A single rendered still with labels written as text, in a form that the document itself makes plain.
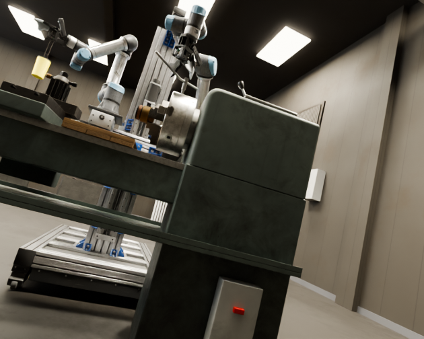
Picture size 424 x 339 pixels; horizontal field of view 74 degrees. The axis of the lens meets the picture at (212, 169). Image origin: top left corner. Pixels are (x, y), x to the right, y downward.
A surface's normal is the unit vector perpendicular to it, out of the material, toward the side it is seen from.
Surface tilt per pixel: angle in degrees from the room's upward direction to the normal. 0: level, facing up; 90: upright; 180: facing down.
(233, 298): 90
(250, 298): 90
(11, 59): 90
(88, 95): 90
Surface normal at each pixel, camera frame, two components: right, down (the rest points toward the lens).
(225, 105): 0.22, -0.11
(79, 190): 0.51, -0.01
